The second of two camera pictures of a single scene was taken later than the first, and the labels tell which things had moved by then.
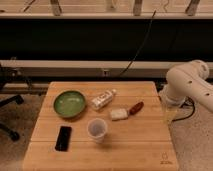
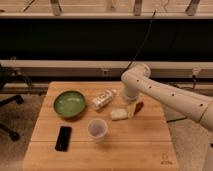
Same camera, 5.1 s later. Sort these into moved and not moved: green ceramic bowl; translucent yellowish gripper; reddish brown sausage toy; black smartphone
Moved: translucent yellowish gripper
Not moved: reddish brown sausage toy; green ceramic bowl; black smartphone
